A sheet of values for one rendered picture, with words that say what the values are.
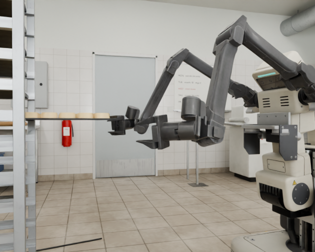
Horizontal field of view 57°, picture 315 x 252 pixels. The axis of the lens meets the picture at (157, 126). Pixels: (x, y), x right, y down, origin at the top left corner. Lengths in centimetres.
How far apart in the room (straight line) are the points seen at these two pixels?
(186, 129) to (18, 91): 49
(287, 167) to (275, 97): 34
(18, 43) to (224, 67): 63
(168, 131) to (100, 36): 431
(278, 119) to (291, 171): 25
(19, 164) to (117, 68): 420
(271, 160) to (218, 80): 72
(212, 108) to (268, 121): 67
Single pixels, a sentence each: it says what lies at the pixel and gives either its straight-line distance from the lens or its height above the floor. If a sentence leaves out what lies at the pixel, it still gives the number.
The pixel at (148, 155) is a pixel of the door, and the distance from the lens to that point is 507.
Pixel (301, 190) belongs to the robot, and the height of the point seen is 62.
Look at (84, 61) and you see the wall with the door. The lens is 498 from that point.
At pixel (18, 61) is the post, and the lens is 94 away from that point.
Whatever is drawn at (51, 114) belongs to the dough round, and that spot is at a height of 96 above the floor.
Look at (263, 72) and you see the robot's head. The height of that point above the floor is 118.
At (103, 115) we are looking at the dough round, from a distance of 99.
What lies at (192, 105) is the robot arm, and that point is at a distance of 85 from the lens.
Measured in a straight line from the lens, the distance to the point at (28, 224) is 143.
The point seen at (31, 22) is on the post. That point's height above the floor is 137.
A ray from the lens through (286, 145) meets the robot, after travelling 141.
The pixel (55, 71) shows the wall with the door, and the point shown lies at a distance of 496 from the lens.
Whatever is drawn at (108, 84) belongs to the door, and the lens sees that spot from 497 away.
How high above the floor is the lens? 94
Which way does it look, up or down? 1 degrees down
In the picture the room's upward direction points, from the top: straight up
